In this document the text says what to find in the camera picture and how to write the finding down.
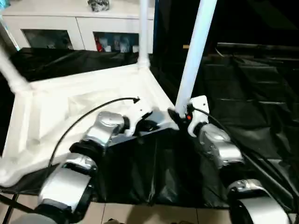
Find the white plastic table leg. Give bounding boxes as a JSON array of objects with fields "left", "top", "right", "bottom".
[
  {"left": 137, "top": 0, "right": 151, "bottom": 68},
  {"left": 0, "top": 44, "right": 32, "bottom": 94},
  {"left": 174, "top": 0, "right": 218, "bottom": 117}
]

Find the white plastic table top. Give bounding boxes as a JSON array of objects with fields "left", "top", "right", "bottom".
[{"left": 0, "top": 64, "right": 180, "bottom": 187}]

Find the black table mat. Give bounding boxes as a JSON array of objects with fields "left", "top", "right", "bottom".
[{"left": 0, "top": 48, "right": 299, "bottom": 208}]

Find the black box with tan label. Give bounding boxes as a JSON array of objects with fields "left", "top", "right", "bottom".
[{"left": 153, "top": 0, "right": 218, "bottom": 59}]

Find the dark long bar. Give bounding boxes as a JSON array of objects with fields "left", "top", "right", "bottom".
[{"left": 216, "top": 42, "right": 299, "bottom": 51}]

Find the dark bundle on cabinet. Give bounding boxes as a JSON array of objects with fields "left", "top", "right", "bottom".
[{"left": 87, "top": 0, "right": 111, "bottom": 12}]

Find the white glass-door cabinet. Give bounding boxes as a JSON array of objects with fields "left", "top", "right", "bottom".
[{"left": 0, "top": 0, "right": 155, "bottom": 53}]

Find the grey curtain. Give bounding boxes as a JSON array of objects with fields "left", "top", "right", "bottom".
[{"left": 0, "top": 21, "right": 19, "bottom": 56}]

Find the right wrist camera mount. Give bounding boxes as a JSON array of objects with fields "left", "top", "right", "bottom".
[{"left": 186, "top": 95, "right": 210, "bottom": 138}]

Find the black left camera cable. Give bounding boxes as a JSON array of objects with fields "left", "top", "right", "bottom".
[{"left": 48, "top": 96, "right": 141, "bottom": 168}]

